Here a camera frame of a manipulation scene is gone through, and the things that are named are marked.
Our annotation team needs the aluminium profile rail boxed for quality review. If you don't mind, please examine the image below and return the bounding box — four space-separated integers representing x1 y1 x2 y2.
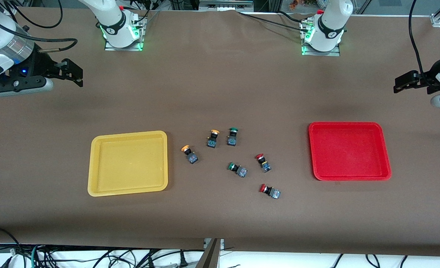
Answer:
199 0 254 12

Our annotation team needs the dark table support beam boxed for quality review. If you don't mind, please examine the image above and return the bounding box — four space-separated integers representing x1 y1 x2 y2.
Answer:
196 238 221 268

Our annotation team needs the yellow push button switch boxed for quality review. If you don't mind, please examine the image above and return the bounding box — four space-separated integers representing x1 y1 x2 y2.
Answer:
206 129 221 149
181 145 199 165

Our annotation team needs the brown table cover mat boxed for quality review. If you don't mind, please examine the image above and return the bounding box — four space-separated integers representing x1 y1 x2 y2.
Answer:
0 7 440 257

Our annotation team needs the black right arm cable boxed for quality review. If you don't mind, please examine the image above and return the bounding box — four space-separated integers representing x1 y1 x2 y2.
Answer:
0 0 78 52

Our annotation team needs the red plastic tray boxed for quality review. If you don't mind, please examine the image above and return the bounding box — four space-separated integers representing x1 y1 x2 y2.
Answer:
308 122 392 181

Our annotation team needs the black cable across table edge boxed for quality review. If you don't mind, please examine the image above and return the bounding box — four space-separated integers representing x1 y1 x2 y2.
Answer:
236 10 313 29

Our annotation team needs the black looped floor cable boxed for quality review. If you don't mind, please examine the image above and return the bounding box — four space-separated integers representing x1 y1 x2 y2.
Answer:
0 227 22 268

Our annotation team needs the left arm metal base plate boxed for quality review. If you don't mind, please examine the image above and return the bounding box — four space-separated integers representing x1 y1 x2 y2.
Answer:
300 19 342 57

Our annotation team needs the yellow plastic tray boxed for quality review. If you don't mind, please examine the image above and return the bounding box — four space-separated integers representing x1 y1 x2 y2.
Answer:
88 130 168 197

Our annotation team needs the red push button switch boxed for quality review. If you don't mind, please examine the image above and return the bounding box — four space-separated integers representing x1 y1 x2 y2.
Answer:
255 153 272 173
259 184 282 200

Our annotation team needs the green push button switch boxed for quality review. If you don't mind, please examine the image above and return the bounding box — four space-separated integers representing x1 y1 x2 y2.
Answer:
227 162 248 178
227 127 239 147

